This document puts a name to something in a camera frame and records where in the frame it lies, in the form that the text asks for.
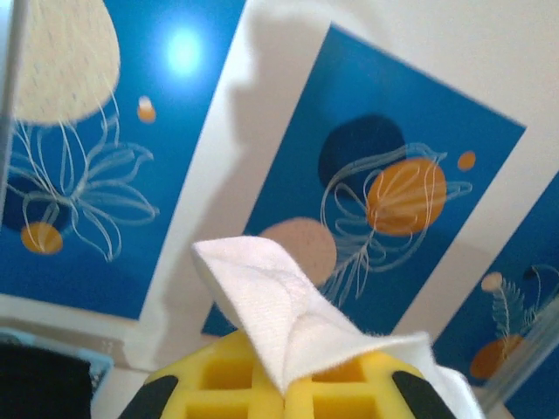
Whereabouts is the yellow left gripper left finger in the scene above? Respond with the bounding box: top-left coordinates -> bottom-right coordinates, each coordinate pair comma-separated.
117,329 -> 285,419

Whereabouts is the black cloth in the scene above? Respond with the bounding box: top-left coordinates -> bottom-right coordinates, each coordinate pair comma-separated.
0,342 -> 93,419

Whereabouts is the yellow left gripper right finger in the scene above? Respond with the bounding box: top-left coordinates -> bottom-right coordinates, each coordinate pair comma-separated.
283,354 -> 459,419

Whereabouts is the light blue perforated basket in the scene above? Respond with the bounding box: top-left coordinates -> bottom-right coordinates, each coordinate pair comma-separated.
0,326 -> 114,419

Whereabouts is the white t-shirt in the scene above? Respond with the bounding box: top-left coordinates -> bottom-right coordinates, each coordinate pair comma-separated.
190,235 -> 481,419

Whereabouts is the aluminium frame post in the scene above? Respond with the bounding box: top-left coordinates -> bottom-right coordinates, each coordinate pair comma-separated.
480,296 -> 559,407
0,0 -> 27,210

